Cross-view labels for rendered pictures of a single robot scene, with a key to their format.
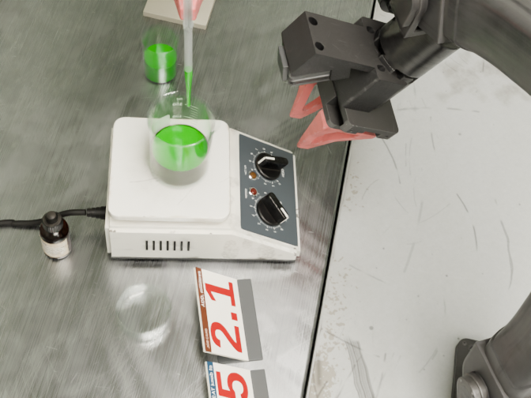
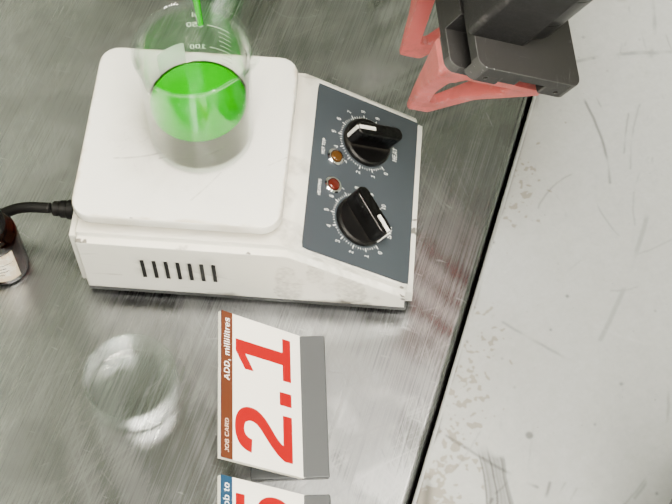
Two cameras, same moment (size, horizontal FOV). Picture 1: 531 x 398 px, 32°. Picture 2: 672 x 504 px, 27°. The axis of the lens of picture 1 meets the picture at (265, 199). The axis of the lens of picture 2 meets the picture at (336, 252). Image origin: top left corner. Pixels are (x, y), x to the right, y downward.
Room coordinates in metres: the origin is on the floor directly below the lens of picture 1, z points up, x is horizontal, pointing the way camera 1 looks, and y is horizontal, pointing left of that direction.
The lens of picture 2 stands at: (0.07, -0.10, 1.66)
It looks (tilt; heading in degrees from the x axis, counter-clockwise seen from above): 60 degrees down; 15
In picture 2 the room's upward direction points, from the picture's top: straight up
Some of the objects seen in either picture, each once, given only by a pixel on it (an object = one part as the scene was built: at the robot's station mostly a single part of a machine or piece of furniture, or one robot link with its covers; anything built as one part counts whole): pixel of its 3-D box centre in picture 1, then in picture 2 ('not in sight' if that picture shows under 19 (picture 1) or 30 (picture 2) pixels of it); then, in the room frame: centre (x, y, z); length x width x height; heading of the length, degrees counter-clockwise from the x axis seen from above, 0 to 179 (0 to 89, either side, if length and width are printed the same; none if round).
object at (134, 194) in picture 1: (171, 168); (188, 137); (0.50, 0.10, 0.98); 0.12 x 0.12 x 0.01; 11
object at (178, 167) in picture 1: (182, 144); (202, 94); (0.50, 0.09, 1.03); 0.07 x 0.06 x 0.08; 91
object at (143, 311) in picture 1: (143, 312); (131, 382); (0.37, 0.10, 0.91); 0.06 x 0.06 x 0.02
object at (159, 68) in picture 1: (160, 54); not in sight; (0.68, 0.15, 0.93); 0.04 x 0.04 x 0.06
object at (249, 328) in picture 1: (227, 313); (273, 394); (0.38, 0.02, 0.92); 0.09 x 0.06 x 0.04; 17
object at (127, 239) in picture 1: (194, 191); (237, 180); (0.50, 0.07, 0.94); 0.22 x 0.13 x 0.08; 101
